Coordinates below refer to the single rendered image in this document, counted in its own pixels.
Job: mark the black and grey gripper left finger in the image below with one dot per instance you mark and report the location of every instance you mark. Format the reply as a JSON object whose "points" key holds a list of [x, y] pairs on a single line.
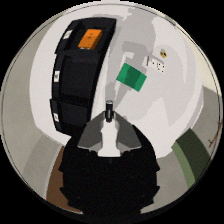
{"points": [[88, 137]]}

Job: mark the orange rectangular block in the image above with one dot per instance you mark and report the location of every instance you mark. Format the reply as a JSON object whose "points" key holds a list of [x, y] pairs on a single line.
{"points": [[90, 39]]}

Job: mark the white domino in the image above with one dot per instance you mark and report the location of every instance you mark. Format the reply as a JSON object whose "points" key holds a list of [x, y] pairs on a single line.
{"points": [[155, 65]]}

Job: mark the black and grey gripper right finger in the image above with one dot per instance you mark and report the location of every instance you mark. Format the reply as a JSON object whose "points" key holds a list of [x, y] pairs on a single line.
{"points": [[130, 138]]}

